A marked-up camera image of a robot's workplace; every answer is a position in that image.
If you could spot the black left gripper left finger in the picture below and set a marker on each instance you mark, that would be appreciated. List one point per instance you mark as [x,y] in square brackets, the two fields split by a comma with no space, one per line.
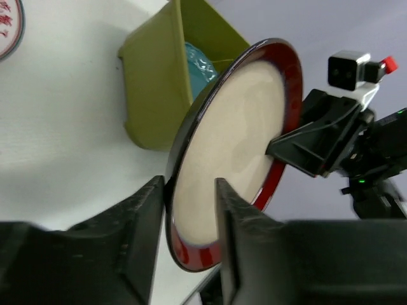
[107,259]

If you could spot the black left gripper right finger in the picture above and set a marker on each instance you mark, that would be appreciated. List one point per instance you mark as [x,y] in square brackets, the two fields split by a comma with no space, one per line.
[264,261]

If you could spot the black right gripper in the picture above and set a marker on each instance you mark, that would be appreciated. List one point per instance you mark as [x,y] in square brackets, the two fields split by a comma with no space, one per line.
[368,152]

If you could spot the red rimmed beige plate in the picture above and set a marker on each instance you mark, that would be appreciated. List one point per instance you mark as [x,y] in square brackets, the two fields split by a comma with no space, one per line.
[225,134]

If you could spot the teal scalloped plate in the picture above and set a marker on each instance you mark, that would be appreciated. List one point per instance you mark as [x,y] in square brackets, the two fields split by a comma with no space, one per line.
[201,70]

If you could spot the white orange sunburst plate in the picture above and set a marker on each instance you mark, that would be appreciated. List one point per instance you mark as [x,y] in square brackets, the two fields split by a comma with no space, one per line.
[12,20]

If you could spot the olive green plastic bin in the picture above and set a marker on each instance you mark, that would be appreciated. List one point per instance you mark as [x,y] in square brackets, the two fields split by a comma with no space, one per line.
[157,82]

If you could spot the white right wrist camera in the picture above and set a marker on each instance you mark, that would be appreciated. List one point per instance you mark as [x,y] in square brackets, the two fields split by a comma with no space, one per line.
[353,74]

